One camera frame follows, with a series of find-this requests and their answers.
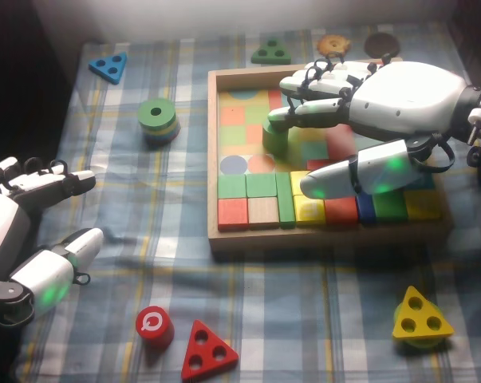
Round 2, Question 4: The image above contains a natural wooden cube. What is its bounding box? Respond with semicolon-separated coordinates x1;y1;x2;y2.
247;195;282;230

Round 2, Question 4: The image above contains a blue triangle block with holes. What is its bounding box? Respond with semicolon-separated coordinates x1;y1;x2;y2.
88;51;128;86

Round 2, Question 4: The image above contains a green long bar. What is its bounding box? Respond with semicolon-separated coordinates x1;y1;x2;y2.
275;172;298;230

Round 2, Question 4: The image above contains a yellow cube with equals sign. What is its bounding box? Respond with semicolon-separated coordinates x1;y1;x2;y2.
403;188;442;222

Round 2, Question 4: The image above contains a red triangle block with holes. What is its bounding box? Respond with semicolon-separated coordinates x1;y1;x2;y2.
181;318;240;382

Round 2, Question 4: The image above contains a red cylinder with letter Q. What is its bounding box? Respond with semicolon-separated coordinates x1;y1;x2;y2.
135;306;175;348

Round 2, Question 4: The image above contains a blue plaid cloth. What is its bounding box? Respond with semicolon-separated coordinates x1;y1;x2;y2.
16;22;481;383

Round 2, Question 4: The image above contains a green cylinder block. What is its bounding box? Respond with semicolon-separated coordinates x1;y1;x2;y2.
262;120;292;159

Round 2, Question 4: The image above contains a red wooden cube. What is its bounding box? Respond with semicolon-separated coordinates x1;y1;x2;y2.
218;197;250;232
324;196;360;226

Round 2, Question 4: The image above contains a green wooden cube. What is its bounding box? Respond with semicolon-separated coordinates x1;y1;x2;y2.
218;174;248;200
246;172;279;199
372;190;409;223

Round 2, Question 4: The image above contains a blue long bar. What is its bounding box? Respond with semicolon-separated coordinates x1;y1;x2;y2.
357;193;377;225

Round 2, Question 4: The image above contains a wooden tray with printed floor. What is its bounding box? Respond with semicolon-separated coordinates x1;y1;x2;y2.
207;57;455;251

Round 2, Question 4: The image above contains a red cylinder with plus sign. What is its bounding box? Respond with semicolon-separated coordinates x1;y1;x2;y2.
325;125;360;161

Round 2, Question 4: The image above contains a tan toy cookie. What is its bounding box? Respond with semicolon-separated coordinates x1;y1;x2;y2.
317;34;353;59

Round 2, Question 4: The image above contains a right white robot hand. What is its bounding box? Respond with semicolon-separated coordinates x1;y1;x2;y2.
266;54;471;201

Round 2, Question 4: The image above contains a dark brown toy cookie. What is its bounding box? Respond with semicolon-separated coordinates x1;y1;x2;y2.
363;32;401;59

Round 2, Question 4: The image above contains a yellow triangle block with holes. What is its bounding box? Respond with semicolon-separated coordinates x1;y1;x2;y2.
391;285;455;341

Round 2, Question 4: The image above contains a green triangle block with holes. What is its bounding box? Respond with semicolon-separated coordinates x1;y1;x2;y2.
250;38;293;65

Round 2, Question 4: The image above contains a yellow cube with letter S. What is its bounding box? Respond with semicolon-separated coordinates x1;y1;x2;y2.
290;170;317;197

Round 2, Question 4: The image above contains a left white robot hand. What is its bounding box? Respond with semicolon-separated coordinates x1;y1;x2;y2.
0;156;105;329

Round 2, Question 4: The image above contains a green plastic stacking ring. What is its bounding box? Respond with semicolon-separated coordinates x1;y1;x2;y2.
136;97;178;132

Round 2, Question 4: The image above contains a yellow cube with letter E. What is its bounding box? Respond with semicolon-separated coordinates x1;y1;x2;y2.
293;194;328;228

